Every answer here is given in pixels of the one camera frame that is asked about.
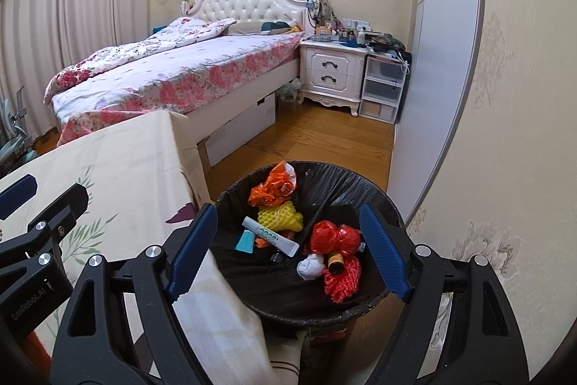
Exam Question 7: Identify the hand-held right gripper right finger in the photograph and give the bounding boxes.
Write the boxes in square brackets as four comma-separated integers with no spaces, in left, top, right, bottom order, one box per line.
[359,204,530,385]

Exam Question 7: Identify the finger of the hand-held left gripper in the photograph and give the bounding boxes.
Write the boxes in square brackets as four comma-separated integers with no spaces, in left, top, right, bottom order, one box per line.
[0,174,38,220]
[0,183,89,273]

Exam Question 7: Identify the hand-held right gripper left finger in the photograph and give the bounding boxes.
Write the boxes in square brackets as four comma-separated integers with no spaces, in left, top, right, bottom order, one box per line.
[49,202,219,385]

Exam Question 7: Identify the red foam fruit net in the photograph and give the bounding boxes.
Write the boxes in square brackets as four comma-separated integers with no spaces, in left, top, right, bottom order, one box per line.
[322,254,362,305]

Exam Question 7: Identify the red plastic bag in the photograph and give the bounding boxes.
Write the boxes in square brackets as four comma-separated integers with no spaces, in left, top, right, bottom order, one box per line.
[309,220,343,255]

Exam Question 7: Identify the white tissue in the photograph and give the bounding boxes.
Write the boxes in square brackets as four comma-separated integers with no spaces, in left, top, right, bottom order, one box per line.
[296,254,325,281]

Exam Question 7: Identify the white printed tube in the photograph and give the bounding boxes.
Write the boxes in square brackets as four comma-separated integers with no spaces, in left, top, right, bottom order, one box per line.
[242,217,299,258]

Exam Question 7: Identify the black lined trash bin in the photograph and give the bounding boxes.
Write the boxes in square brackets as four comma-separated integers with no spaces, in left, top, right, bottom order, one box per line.
[210,161,406,327]

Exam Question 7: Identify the yellow foam fruit net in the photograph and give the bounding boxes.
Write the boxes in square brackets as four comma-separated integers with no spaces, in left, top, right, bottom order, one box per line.
[257,200,304,232]

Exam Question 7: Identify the orange plastic wrapper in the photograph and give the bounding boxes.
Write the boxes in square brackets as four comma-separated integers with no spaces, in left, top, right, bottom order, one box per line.
[248,161,298,207]

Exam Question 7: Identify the grey desk chair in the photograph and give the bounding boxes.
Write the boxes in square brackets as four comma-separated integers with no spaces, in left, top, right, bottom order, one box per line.
[0,87,34,169]

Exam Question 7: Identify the orange red cloth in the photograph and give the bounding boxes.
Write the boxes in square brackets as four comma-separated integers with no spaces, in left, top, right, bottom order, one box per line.
[27,331,52,374]

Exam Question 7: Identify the white storage box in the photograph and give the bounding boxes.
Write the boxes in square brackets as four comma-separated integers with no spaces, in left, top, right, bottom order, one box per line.
[198,93,277,167]

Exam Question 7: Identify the clear plastic drawer unit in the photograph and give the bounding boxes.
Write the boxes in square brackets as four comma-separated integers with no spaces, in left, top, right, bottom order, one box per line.
[358,55,406,124]

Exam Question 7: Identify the floral pink quilt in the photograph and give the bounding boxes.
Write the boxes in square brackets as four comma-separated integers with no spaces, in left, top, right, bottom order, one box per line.
[44,16,238,105]

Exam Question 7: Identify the bed with floral bedding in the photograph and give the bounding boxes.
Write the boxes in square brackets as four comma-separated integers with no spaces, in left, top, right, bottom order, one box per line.
[44,0,307,167]

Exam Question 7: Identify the clear plastic bag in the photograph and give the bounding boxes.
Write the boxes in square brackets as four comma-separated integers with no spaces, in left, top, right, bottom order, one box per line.
[276,80,302,102]

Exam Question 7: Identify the grey wardrobe sliding door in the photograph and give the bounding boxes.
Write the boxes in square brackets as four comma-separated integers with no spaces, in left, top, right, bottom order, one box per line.
[388,0,485,223]

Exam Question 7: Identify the white nightstand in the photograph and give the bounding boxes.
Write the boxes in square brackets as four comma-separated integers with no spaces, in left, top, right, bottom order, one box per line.
[299,40,368,117]

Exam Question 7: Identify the pile of small bedside items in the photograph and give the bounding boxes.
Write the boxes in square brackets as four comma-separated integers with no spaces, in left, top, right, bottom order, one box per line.
[307,0,413,56]

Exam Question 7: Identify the beige pillow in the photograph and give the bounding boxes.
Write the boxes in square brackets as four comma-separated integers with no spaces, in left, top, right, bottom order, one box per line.
[225,21,303,36]

